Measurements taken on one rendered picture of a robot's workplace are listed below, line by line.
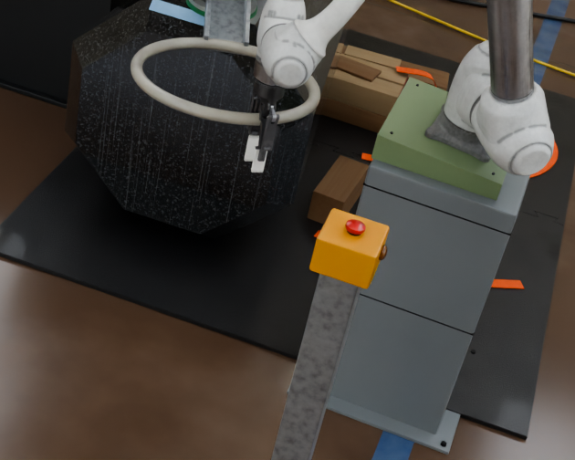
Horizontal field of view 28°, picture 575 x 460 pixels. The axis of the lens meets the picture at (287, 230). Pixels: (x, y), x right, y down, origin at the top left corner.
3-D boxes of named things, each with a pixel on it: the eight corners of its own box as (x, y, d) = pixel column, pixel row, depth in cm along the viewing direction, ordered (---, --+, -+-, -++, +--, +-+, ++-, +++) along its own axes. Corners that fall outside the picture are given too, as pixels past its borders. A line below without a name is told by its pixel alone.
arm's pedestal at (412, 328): (479, 353, 370) (559, 144, 324) (447, 455, 329) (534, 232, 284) (334, 301, 378) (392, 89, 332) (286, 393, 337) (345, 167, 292)
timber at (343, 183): (337, 229, 409) (344, 202, 402) (306, 218, 412) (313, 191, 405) (362, 192, 433) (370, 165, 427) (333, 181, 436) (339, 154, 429)
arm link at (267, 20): (251, 44, 271) (255, 67, 260) (263, -18, 263) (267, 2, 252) (296, 51, 273) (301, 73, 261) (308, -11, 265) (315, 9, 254)
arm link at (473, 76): (487, 100, 309) (516, 30, 296) (513, 141, 296) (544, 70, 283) (433, 97, 304) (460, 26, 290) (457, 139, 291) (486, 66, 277)
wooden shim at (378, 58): (343, 56, 509) (344, 53, 508) (347, 47, 517) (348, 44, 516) (397, 71, 507) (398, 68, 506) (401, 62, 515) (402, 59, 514)
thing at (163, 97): (135, 35, 311) (136, 24, 309) (311, 61, 318) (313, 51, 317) (123, 110, 269) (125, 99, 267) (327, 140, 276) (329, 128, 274)
